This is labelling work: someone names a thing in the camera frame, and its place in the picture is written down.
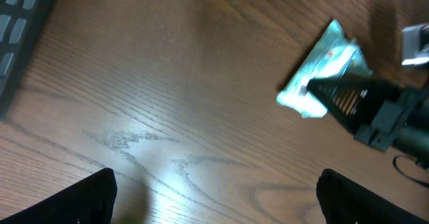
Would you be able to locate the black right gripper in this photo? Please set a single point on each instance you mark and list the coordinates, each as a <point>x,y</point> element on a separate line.
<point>380,115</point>

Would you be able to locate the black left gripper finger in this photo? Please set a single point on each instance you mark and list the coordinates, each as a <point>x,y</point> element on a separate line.
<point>89,201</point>

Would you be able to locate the green wipes packet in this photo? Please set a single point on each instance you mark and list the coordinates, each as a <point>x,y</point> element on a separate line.
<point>333,55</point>

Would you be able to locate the dark grey plastic basket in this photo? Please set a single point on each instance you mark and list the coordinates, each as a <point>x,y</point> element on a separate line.
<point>22,22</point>

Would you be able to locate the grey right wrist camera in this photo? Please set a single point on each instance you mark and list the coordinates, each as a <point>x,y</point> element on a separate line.
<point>415,46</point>

